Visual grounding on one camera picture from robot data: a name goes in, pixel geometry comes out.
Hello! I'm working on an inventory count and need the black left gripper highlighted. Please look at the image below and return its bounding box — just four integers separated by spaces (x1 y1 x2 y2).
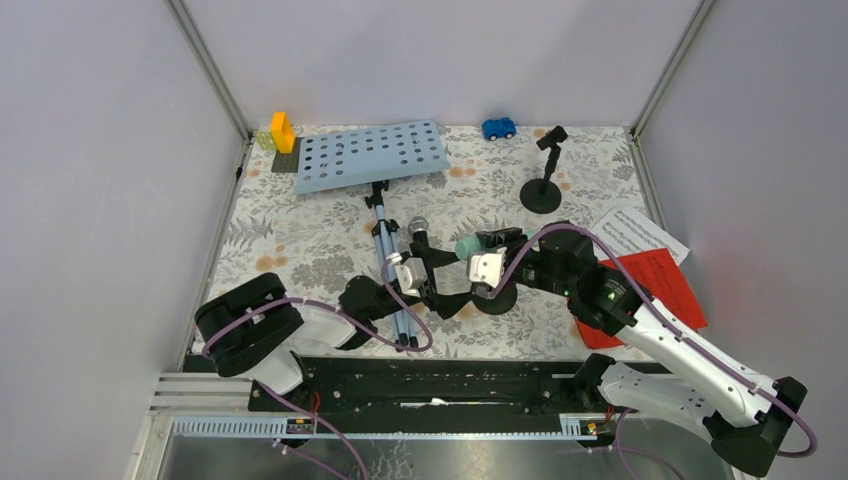
368 243 478 322

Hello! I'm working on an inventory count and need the mint green microphone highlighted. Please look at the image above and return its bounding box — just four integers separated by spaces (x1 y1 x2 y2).
454 228 541 261

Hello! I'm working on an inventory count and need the black silver microphone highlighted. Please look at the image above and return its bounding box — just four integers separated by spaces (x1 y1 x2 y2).
407 216 429 246

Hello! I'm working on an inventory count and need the black microphone stand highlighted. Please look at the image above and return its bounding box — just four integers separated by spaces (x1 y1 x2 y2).
519 125 568 214
472 283 518 316

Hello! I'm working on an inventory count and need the white sheet music page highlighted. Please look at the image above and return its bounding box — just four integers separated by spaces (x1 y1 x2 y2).
590 207 690 265

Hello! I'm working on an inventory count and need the light blue music stand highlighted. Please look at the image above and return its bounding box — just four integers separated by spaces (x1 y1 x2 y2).
293 120 449 352

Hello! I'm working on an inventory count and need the red sheet music page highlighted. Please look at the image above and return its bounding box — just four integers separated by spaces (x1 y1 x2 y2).
572 248 708 350

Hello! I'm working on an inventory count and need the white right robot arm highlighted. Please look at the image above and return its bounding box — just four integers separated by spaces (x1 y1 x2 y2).
456 222 807 478

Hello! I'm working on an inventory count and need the floral patterned table mat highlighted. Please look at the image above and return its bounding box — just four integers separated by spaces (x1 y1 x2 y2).
206 126 663 360

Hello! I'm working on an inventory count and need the blue toy brick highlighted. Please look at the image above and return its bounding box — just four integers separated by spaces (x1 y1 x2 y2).
481 117 517 141

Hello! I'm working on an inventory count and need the dark grey brick baseplate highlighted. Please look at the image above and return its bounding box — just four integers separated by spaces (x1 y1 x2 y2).
271 137 302 174

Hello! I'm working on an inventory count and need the orange toy brick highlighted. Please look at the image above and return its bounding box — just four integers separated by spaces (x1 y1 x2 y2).
269 111 296 154

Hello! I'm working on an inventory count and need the pale green toy brick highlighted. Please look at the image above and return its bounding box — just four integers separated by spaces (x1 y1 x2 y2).
253 131 277 151

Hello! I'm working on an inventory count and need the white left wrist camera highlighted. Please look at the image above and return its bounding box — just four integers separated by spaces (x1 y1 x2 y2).
388 252 429 298

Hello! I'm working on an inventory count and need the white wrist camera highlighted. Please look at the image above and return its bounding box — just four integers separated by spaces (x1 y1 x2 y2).
388 252 429 298
466 249 506 299

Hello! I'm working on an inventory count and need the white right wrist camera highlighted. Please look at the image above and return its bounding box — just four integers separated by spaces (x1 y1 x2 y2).
466 249 506 299

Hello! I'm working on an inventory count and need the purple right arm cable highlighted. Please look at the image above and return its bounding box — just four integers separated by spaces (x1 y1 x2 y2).
486 223 819 458

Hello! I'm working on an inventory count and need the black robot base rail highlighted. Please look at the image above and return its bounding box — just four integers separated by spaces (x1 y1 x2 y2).
286 357 613 434

